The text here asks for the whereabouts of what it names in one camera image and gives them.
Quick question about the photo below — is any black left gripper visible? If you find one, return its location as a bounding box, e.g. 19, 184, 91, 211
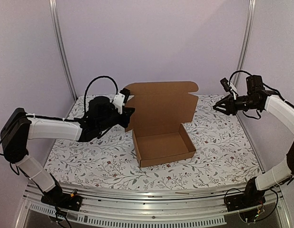
97, 106, 135, 133

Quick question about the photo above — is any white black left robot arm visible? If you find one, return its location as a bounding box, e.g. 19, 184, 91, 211
0, 93, 135, 206

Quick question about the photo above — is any aluminium front rail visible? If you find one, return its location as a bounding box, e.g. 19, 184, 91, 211
17, 182, 293, 228

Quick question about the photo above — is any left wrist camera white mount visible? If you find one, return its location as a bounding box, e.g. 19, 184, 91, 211
112, 88, 130, 114

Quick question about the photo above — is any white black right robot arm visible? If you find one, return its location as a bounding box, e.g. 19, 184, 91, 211
213, 74, 294, 207

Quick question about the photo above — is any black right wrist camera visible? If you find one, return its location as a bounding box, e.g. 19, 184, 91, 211
220, 78, 238, 100

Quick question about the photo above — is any right aluminium frame post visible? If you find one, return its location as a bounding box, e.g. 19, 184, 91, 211
234, 0, 257, 87

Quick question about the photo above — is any brown cardboard box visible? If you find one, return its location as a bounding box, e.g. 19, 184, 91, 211
125, 81, 198, 168

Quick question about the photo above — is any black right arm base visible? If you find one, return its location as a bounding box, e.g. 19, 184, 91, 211
224, 188, 265, 212

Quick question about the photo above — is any left aluminium frame post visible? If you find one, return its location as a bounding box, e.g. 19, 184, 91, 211
49, 0, 78, 101

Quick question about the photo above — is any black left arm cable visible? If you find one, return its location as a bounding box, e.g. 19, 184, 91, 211
83, 75, 119, 112

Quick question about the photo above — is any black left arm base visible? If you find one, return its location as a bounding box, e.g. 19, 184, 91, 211
41, 189, 83, 211

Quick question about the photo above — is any aluminium frame post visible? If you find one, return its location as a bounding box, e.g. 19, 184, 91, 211
49, 0, 78, 101
234, 0, 257, 87

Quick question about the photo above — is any floral white table mat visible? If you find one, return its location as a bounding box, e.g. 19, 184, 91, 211
44, 95, 261, 191

